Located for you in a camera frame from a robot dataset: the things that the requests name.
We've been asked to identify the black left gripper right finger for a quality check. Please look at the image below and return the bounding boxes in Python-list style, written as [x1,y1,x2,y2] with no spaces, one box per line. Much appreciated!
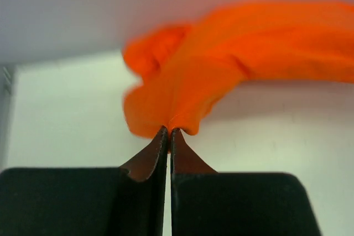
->
[170,129,320,235]

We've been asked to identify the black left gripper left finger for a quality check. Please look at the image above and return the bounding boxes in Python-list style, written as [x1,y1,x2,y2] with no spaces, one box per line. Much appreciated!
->
[1,128,168,235]

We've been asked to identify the orange t shirt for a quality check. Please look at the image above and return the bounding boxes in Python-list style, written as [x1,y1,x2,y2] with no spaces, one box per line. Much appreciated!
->
[123,1,353,138]

